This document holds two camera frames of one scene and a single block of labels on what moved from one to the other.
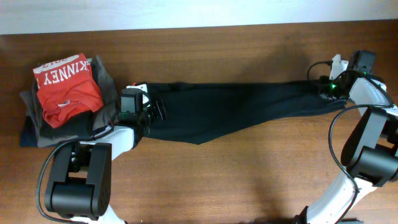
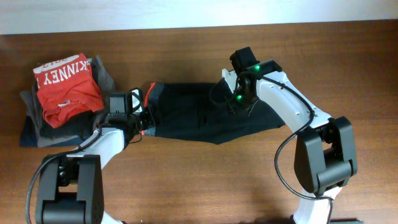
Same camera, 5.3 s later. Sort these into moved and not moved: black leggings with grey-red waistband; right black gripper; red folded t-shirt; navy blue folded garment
Moved: right black gripper; black leggings with grey-red waistband
Not moved: red folded t-shirt; navy blue folded garment
